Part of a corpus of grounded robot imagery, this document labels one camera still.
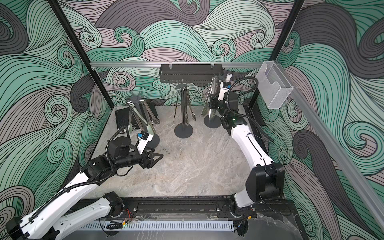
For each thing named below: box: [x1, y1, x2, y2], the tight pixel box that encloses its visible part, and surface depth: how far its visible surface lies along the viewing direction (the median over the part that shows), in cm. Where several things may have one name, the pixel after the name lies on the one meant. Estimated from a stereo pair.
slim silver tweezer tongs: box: [226, 73, 233, 82], surface depth 81 cm
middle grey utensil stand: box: [173, 82, 194, 139], surface depth 106 cm
